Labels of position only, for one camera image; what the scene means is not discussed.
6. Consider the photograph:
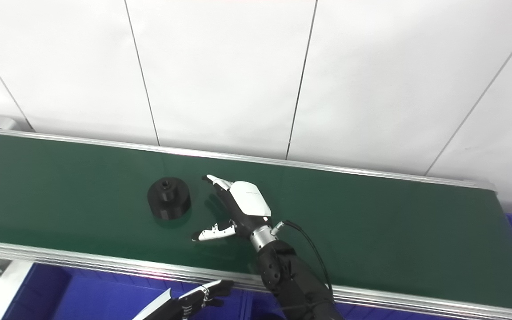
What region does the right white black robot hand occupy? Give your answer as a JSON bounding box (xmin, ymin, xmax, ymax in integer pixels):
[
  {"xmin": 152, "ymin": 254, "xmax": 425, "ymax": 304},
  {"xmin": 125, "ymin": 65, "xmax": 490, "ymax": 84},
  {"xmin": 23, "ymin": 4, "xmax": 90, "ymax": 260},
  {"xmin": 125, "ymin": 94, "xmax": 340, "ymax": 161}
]
[{"xmin": 191, "ymin": 174, "xmax": 274, "ymax": 243}]

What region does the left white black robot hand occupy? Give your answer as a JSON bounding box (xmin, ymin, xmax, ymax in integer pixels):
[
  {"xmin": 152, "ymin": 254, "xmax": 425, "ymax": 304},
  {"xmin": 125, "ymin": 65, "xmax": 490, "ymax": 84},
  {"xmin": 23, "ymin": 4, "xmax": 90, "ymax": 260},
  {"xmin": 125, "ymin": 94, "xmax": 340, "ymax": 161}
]
[{"xmin": 132, "ymin": 279, "xmax": 235, "ymax": 320}]

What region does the black round stepped part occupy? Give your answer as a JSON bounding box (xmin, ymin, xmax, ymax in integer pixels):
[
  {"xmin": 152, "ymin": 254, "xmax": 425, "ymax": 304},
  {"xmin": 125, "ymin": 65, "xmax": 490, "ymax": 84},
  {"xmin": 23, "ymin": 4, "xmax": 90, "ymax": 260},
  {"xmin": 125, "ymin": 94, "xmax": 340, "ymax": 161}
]
[{"xmin": 147, "ymin": 176, "xmax": 192, "ymax": 220}]

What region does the green conveyor belt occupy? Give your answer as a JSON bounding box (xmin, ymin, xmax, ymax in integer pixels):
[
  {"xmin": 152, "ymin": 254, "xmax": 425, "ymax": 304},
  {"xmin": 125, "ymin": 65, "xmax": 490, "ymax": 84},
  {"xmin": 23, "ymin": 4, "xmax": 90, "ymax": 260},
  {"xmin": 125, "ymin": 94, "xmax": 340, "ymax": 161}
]
[
  {"xmin": 0, "ymin": 131, "xmax": 512, "ymax": 312},
  {"xmin": 0, "ymin": 126, "xmax": 512, "ymax": 320}
]

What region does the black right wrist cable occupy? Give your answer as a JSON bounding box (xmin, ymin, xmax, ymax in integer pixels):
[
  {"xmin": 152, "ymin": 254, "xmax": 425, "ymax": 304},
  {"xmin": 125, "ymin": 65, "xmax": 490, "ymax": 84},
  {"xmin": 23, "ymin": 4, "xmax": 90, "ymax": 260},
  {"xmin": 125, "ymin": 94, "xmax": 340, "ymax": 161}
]
[{"xmin": 272, "ymin": 220, "xmax": 335, "ymax": 308}]

